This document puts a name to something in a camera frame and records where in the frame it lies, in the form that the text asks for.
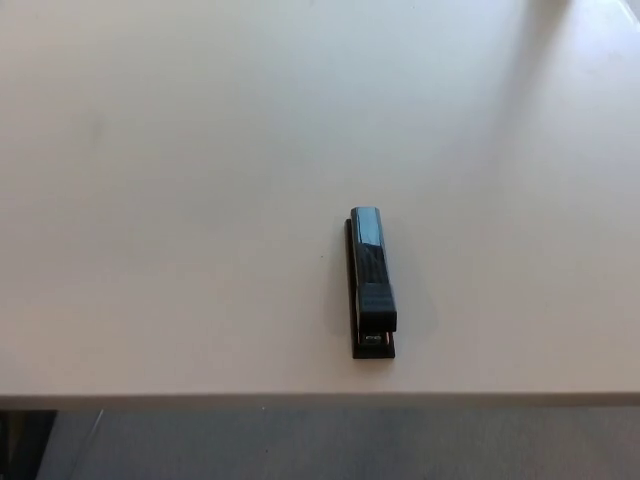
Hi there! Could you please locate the black desk stapler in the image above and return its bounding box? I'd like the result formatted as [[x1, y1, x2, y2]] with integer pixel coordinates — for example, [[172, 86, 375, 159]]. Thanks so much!
[[343, 205, 400, 361]]

